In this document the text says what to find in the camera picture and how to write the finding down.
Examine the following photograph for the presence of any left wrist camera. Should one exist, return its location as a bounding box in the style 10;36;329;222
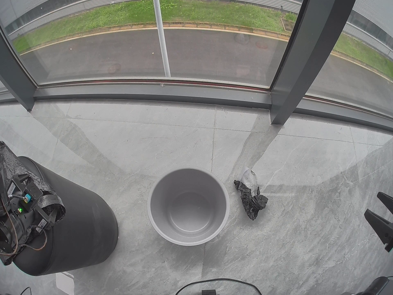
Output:
6;173;42;215

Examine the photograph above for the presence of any window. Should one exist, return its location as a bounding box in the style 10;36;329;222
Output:
0;0;393;126

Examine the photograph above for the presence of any black plastic bag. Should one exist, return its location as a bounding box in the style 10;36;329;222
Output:
0;141;66;227

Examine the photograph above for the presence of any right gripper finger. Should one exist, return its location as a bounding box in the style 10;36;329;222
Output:
364;209;393;253
377;192;393;216

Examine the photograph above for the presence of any black cable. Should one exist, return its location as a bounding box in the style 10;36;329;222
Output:
176;278;261;295

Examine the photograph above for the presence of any white trash bin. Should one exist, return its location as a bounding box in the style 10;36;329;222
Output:
147;168;231;246

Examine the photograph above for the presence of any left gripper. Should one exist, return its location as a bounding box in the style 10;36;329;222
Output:
0;207;59;265

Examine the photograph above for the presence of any clear printed wrapper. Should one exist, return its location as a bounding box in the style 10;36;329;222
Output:
240;166;259;197

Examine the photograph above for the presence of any crumpled black plastic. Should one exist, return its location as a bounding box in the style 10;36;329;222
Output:
234;180;268;221

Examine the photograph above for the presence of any dark grey round chair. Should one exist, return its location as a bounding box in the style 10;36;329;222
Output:
12;156;119;276

